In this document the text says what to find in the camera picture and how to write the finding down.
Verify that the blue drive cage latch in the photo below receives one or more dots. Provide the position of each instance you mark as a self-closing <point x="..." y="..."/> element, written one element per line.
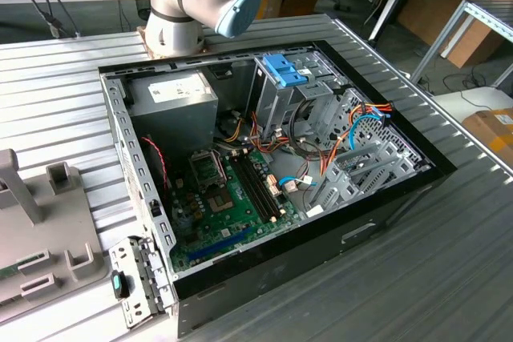
<point x="280" y="69"/>

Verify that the green motherboard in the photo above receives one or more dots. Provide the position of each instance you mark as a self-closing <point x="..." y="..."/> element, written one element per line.
<point x="224" y="222"/>

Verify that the green RAM stick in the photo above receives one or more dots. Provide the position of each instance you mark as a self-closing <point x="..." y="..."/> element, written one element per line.
<point x="12" y="270"/>

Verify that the grey power supply unit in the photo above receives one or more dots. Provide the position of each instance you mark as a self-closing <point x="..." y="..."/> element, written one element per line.
<point x="172" y="125"/>

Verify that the black open PC case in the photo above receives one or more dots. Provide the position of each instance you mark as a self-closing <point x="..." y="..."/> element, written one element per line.
<point x="300" y="262"/>

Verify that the metal disk bay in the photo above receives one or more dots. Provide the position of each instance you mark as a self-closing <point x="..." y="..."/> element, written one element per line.
<point x="340" y="182"/>

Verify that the grey parts rack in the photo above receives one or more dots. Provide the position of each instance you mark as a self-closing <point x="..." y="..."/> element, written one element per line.
<point x="52" y="230"/>

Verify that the metal drive cage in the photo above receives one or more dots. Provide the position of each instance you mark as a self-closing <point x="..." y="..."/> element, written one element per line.
<point x="272" y="101"/>

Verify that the metal expansion card retainer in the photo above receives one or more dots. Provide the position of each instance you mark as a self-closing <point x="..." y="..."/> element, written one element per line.
<point x="120" y="256"/>

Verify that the black RAM slot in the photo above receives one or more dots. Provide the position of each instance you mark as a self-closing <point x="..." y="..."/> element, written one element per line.
<point x="251" y="187"/>
<point x="261" y="186"/>

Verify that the brown arm base plate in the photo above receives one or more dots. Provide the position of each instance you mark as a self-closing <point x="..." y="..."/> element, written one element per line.
<point x="140" y="34"/>

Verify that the white low table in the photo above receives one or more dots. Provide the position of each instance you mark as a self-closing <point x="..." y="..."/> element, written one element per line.
<point x="453" y="105"/>

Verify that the aluminium shelf frame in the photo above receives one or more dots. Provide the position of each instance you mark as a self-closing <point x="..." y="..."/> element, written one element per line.
<point x="493" y="13"/>

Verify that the cardboard box yellow tape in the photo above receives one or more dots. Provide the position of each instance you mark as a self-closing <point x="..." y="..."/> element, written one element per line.
<point x="485" y="129"/>

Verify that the blue expansion slot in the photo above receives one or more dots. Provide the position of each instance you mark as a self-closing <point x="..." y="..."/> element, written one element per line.
<point x="218" y="245"/>

